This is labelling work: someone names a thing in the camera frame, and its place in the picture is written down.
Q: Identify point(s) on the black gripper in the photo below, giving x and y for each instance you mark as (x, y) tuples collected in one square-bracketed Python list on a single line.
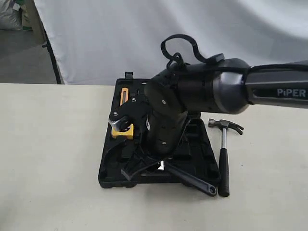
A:
[(161, 133)]

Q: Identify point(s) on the adjustable wrench black handle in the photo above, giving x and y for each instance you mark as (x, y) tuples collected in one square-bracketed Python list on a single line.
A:
[(198, 183)]

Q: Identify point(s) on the steel claw hammer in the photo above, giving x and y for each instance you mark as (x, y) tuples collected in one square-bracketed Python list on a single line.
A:
[(223, 165)]

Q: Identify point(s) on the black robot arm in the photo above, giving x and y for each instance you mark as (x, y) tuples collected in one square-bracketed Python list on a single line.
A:
[(225, 87)]

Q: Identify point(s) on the black plastic tool case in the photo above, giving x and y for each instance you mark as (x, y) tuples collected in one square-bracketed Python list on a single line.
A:
[(194, 154)]

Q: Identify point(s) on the yellow tape measure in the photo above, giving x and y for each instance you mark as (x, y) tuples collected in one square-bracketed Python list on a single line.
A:
[(127, 134)]

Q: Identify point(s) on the yellow utility knife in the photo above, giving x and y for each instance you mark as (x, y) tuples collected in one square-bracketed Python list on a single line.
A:
[(124, 95)]

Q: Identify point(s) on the white backdrop cloth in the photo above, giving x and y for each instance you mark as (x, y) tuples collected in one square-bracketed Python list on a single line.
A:
[(96, 41)]

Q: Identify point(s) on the black backdrop stand pole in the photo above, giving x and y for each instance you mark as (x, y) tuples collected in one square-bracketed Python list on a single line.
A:
[(48, 46)]

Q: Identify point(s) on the cardboard box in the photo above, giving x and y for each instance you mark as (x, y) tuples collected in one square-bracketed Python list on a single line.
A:
[(32, 21)]

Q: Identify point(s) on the white sack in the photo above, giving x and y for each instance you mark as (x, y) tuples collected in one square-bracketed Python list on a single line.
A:
[(10, 18)]

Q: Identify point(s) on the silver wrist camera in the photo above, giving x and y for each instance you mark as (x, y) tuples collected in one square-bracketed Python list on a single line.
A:
[(129, 113)]

